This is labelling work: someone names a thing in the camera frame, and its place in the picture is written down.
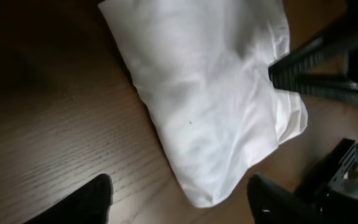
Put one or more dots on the white t-shirt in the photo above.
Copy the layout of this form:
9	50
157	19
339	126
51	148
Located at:
201	68

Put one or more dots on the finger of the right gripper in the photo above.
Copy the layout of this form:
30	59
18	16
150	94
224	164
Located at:
333	87

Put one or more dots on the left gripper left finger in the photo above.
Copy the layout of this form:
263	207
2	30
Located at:
87	205

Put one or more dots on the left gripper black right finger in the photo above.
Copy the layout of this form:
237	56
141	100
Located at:
270	203

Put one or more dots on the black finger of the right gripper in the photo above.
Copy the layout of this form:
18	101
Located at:
309	55

